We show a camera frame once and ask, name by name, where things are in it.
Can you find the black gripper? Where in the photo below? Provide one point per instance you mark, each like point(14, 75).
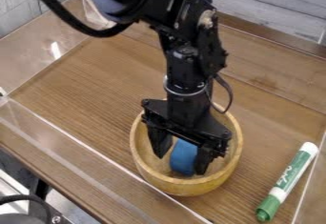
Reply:
point(184, 116)

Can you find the blue rectangular block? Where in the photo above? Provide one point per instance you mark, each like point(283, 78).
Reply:
point(184, 156)

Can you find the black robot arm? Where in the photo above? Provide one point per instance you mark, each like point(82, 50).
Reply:
point(187, 24)

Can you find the brown wooden bowl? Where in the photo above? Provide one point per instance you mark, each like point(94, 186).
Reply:
point(172, 173)

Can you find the green white marker pen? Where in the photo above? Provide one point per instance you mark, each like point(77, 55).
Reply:
point(295, 170)

